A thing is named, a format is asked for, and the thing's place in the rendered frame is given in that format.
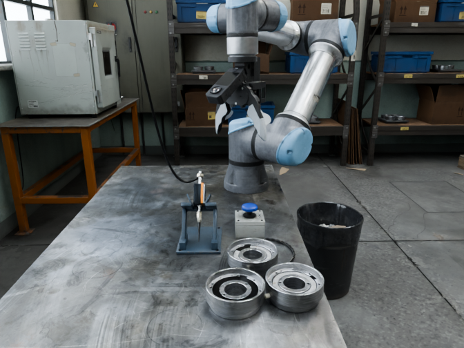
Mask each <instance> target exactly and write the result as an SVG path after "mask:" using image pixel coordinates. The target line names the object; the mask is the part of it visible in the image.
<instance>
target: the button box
mask: <svg viewBox="0 0 464 348"><path fill-rule="evenodd" d="M264 232H265V221H264V215H263V212H262V210H257V211H254V212H252V215H247V212H245V211H235V238H236V239H242V238H261V239H262V238H264Z"/></svg>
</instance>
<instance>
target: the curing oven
mask: <svg viewBox="0 0 464 348"><path fill-rule="evenodd" d="M5 25H6V32H7V36H8V44H9V48H10V56H11V60H12V67H13V72H14V79H15V83H16V88H17V95H18V100H19V107H20V111H21V115H28V118H29V119H32V118H35V117H34V115H67V114H92V118H97V114H98V113H100V112H102V111H104V110H106V109H108V108H110V107H113V108H116V107H117V105H118V104H120V103H121V92H120V85H119V77H121V75H120V64H119V59H118V56H117V46H116V39H115V28H114V26H111V25H106V24H102V23H97V22H94V21H82V20H5Z"/></svg>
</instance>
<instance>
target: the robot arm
mask: <svg viewBox="0 0 464 348"><path fill-rule="evenodd" d="M287 18H288V12H287V8H286V7H285V5H284V4H283V3H281V2H279V1H276V0H226V3H219V4H217V5H213V6H211V7H210V8H209V9H208V11H207V14H206V23H207V26H208V27H209V29H210V31H212V32H214V33H220V34H222V33H226V37H228V38H227V55H230V57H228V62H235V67H234V68H229V69H228V70H227V71H226V72H225V73H224V74H223V75H222V77H221V78H220V79H219V80H218V81H217V82H216V83H215V84H214V85H213V86H212V88H211V89H210V90H209V91H208V92H207V93H206V97H207V99H208V101H209V103H212V104H217V107H216V112H215V113H216V116H215V128H216V133H217V134H219V133H220V131H221V129H222V125H223V123H224V122H225V120H226V119H228V118H230V116H232V114H233V111H232V110H231V109H232V107H235V106H236V105H240V107H241V108H245V107H246V105H249V108H248V111H247V115H248V116H249V117H246V118H240V119H234V120H232V121H231V122H230V123H229V132H228V135H229V166H228V168H227V171H226V175H225V178H224V188H225V189H226V190H228V191H230V192H232V193H239V194H254V193H261V192H263V191H266V190H267V189H268V188H269V178H268V176H267V172H266V169H265V167H264V161H267V162H273V163H276V164H280V165H283V166H297V165H300V164H301V163H303V162H304V161H305V160H306V158H307V157H308V155H309V153H310V151H311V147H312V145H311V144H312V143H313V136H312V134H311V128H310V126H309V122H310V119H311V117H312V115H313V113H314V110H315V109H316V106H317V105H318V102H319V100H320V98H321V95H322V93H323V91H324V89H325V86H326V85H327V82H328V81H329V78H330V76H331V74H332V71H333V69H334V68H335V67H337V66H339V65H340V64H341V63H342V61H343V59H344V57H349V56H352V55H353V54H354V52H355V49H356V28H355V25H354V23H353V21H352V20H351V19H341V18H339V19H326V20H314V21H289V20H288V21H287ZM258 41H263V42H266V43H269V44H275V45H277V46H278V47H279V48H280V49H282V50H286V51H289V52H294V53H296V54H299V55H305V56H310V58H309V60H308V62H307V65H306V66H305V68H304V70H303V72H302V74H301V76H300V78H299V80H298V83H297V85H296V87H295V89H294V91H293V93H292V95H291V97H290V99H289V101H288V103H287V105H286V108H285V110H284V112H283V113H279V114H277V115H276V116H275V119H274V121H273V123H272V124H270V122H271V118H270V116H269V115H268V114H266V113H263V112H262V111H261V105H260V103H264V102H266V82H265V81H260V57H257V56H256V55H257V54H258ZM262 88H264V98H262ZM259 89H260V94H259Z"/></svg>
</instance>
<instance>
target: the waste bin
mask: <svg viewBox="0 0 464 348"><path fill-rule="evenodd" d="M363 222H364V218H363V215H362V214H361V213H360V212H358V211H357V210H356V209H353V208H351V207H350V206H347V205H344V204H339V203H335V202H311V203H308V204H304V205H302V206H300V207H299V208H298V210H297V227H298V230H299V232H300V234H301V237H302V240H303V242H304V245H305V246H306V249H307V252H308V254H309V257H310V258H311V261H312V264H313V267H314V268H315V269H317V270H318V271H319V272H320V273H321V274H322V276H323V278H324V280H325V283H324V293H325V295H326V297H327V299H328V300H332V299H337V298H341V297H343V296H345V295H347V294H348V292H349V288H350V284H351V277H352V273H353V270H354V262H355V259H356V252H357V248H358V243H359V239H360V234H361V230H362V225H363ZM320 224H325V225H330V224H334V226H336V225H340V226H346V227H344V228H331V227H325V226H319V225H320Z"/></svg>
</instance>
